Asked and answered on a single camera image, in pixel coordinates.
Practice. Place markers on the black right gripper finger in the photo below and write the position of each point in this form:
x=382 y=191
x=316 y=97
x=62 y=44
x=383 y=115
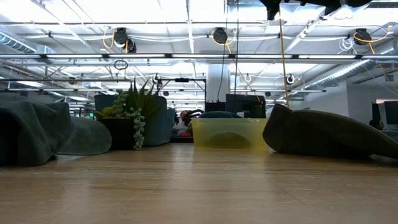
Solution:
x=271 y=9

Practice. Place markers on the blue denim cap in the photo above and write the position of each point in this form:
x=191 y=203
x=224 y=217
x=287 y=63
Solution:
x=219 y=115

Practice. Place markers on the dark green cap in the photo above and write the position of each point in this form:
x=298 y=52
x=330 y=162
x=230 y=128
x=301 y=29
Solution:
x=317 y=133
x=31 y=133

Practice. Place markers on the long ceiling light strip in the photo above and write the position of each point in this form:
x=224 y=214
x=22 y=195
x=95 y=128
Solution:
x=199 y=56

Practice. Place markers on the black computer monitor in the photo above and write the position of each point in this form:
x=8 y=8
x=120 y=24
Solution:
x=245 y=105
x=214 y=106
x=391 y=112

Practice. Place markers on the person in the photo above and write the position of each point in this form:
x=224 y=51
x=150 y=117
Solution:
x=377 y=124

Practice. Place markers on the yellow translucent plastic bin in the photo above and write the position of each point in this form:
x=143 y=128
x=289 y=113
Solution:
x=202 y=133

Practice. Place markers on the red container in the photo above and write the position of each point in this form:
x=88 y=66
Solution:
x=186 y=134

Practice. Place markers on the potted succulent plant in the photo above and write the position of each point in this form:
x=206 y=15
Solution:
x=118 y=133

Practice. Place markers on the silver spiral air duct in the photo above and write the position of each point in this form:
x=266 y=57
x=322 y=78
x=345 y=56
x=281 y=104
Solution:
x=342 y=73
x=15 y=43

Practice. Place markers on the black metal gantry frame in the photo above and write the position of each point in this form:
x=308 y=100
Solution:
x=182 y=80

